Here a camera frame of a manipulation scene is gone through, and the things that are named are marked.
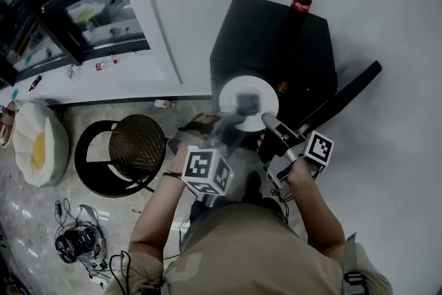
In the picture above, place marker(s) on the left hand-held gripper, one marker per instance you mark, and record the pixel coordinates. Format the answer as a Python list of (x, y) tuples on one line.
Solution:
[(205, 167)]

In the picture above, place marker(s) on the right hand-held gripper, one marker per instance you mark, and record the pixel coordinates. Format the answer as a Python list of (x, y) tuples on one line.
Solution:
[(319, 148)]

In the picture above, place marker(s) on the large white plate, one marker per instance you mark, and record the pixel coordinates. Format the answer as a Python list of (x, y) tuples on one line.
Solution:
[(266, 96)]

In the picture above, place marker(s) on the black cabinet with glass door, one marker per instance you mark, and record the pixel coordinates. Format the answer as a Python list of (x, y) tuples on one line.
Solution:
[(262, 38)]

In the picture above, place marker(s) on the person's left forearm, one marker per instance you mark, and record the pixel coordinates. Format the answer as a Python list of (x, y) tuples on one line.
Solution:
[(155, 210)]

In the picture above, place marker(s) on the person's right forearm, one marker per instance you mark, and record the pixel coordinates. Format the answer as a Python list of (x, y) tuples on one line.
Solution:
[(317, 210)]

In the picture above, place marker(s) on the person's right hand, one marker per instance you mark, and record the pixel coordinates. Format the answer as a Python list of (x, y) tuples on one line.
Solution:
[(268, 148)]

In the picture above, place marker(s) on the person's left hand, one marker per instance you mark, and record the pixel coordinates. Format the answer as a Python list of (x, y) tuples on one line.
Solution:
[(203, 122)]

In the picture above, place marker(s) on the small brown sauce bottle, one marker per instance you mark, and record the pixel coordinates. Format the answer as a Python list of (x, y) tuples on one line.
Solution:
[(282, 87)]

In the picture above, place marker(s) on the person's right black shoe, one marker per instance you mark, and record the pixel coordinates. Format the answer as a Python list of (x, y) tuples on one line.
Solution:
[(252, 183)]

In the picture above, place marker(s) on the black wrist band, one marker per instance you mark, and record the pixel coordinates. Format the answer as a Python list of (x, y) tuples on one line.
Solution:
[(172, 175)]

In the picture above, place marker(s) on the black round wicker chair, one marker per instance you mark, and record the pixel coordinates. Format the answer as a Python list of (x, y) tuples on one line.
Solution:
[(136, 145)]

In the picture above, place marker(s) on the small red scrap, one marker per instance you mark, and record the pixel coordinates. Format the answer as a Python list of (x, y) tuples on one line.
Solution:
[(135, 210)]

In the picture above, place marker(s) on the person in white shirt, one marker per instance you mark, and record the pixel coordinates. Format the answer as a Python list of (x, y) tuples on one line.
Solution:
[(248, 252)]

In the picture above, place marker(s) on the cola bottle with red cap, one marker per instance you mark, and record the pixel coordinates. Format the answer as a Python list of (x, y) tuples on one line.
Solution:
[(301, 7)]

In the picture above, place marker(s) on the clear bottle with red label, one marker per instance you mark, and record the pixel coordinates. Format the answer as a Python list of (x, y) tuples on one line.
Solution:
[(106, 64)]

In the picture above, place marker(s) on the crumpled clear plastic bottle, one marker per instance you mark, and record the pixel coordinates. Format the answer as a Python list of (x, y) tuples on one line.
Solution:
[(72, 72)]

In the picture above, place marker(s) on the black headset device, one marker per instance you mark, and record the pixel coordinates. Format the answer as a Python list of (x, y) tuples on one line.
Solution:
[(77, 243)]

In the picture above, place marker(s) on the white bean bag yellow centre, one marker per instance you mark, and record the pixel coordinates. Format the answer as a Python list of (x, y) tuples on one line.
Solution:
[(31, 128)]

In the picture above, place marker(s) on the small dark soda bottle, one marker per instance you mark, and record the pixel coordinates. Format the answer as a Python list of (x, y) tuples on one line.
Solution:
[(35, 83)]

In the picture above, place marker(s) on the black-framed window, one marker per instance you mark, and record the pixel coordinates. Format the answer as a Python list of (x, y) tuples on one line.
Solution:
[(69, 10)]

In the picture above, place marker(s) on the small teal object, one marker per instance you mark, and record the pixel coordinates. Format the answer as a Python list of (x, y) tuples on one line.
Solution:
[(15, 93)]

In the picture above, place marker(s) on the round wooden side table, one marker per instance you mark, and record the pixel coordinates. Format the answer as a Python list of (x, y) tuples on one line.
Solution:
[(7, 128)]

